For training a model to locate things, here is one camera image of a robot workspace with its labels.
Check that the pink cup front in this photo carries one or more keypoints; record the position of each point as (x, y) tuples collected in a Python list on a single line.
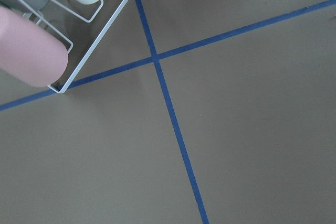
[(28, 52)]

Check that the white wire cup rack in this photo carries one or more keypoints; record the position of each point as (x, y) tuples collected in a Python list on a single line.
[(78, 26)]

